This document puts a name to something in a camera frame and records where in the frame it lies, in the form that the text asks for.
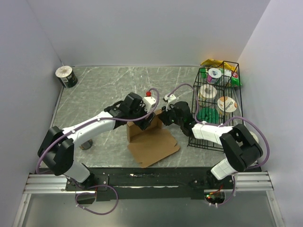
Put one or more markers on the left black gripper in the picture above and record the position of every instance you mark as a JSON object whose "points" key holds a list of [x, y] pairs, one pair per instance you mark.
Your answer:
{"points": [[143, 123]]}

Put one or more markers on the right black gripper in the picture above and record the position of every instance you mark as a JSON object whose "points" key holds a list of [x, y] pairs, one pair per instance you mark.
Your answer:
{"points": [[164, 115]]}

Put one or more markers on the brown cardboard box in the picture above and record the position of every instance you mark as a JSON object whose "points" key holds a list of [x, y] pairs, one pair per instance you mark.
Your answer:
{"points": [[151, 145]]}

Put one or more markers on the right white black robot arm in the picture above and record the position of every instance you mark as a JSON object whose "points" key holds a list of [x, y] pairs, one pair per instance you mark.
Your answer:
{"points": [[240, 148]]}

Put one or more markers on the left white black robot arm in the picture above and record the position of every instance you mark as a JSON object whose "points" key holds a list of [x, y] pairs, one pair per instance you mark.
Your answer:
{"points": [[57, 148]]}

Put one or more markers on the Chobani yogurt cup in basket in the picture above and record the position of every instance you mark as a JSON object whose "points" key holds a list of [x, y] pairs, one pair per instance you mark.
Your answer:
{"points": [[226, 105]]}

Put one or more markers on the blue white yogurt cup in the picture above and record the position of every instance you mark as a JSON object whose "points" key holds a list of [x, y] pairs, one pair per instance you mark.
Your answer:
{"points": [[213, 75]]}

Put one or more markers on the yellow snack bag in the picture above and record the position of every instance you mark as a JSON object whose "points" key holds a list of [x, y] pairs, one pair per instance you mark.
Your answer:
{"points": [[212, 63]]}

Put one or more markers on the tin can brown label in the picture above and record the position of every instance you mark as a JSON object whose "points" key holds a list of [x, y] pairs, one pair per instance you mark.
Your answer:
{"points": [[86, 145]]}

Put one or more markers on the green snack bag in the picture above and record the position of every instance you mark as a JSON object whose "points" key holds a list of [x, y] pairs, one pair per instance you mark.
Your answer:
{"points": [[229, 80]]}

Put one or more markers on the red white package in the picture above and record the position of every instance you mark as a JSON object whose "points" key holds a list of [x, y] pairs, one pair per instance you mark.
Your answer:
{"points": [[235, 75]]}

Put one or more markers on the white yogurt cup on table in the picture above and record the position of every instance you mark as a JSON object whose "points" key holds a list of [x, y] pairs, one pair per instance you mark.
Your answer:
{"points": [[254, 136]]}

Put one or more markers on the green black chips can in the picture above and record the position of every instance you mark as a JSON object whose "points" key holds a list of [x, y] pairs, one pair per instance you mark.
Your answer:
{"points": [[66, 76]]}

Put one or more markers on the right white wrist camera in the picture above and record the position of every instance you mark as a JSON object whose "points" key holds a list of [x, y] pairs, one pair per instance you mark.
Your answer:
{"points": [[170, 101]]}

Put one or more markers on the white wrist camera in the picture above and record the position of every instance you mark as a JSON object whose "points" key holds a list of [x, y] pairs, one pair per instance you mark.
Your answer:
{"points": [[170, 101], [149, 101]]}

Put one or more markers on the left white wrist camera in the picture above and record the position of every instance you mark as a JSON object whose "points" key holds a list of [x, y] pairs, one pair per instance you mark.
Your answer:
{"points": [[149, 101]]}

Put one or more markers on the black wire basket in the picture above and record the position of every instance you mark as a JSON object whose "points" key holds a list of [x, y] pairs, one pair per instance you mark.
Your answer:
{"points": [[217, 95]]}

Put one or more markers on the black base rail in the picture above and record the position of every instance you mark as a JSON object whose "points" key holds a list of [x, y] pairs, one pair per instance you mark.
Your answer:
{"points": [[155, 183]]}

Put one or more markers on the aluminium frame rail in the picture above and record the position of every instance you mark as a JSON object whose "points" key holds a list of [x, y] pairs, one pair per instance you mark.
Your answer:
{"points": [[51, 184]]}

